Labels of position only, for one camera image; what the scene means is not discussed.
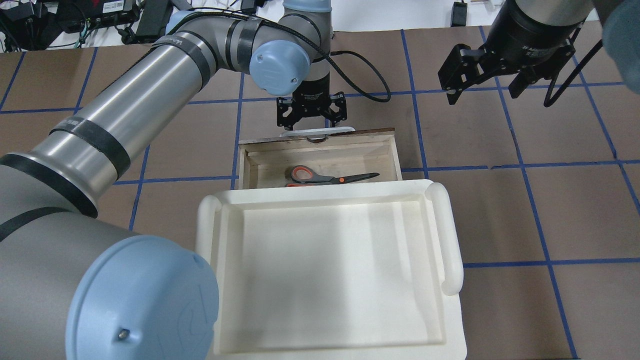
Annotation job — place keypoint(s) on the grey orange scissors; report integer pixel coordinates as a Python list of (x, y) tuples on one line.
[(304, 176)]

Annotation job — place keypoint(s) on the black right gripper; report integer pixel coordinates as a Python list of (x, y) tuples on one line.
[(531, 31)]

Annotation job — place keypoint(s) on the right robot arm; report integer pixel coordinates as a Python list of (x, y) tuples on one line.
[(620, 35)]

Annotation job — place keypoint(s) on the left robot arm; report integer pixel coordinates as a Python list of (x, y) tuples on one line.
[(76, 288)]

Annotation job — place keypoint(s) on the wooden drawer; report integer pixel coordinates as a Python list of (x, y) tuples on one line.
[(262, 163)]

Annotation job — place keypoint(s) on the black power adapter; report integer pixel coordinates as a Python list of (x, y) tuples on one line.
[(153, 21)]

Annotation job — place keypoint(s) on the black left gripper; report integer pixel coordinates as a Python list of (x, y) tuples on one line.
[(311, 89)]

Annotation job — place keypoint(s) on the white plastic tray cabinet top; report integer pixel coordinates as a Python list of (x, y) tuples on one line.
[(362, 271)]

